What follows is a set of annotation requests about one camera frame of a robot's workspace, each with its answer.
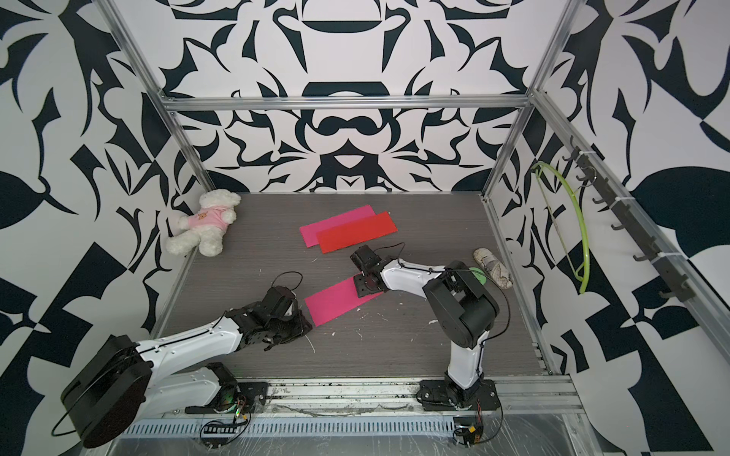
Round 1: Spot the magenta paper sheet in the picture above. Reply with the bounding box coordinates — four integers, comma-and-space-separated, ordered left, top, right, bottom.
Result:
300, 205, 376, 248
305, 277, 382, 327

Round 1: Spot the red square paper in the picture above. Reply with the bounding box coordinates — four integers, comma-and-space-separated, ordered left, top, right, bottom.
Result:
317, 212, 397, 254

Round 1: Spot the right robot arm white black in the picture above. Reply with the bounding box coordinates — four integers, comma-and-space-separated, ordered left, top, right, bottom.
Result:
350, 245, 500, 410

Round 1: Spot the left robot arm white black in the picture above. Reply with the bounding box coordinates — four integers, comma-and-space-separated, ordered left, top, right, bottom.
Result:
61, 286, 313, 448

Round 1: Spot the green round lid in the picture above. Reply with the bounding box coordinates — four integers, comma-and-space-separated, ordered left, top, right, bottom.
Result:
470, 267, 488, 285

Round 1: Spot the white teddy bear pink shirt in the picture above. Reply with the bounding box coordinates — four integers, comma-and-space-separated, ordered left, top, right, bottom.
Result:
165, 189, 241, 258

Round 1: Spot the white grey sneaker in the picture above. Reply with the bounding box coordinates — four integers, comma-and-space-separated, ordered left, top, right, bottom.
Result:
473, 247, 513, 290

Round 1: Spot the right black connector board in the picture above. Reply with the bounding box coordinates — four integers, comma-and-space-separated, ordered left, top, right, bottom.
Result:
452, 417, 484, 448

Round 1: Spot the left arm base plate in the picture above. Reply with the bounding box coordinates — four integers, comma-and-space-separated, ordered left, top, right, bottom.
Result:
184, 382, 269, 414

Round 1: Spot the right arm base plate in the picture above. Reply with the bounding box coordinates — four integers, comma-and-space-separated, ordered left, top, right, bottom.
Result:
416, 378, 501, 412

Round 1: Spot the black wall hook rack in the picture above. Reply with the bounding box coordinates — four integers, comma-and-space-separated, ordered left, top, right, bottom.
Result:
564, 138, 696, 303

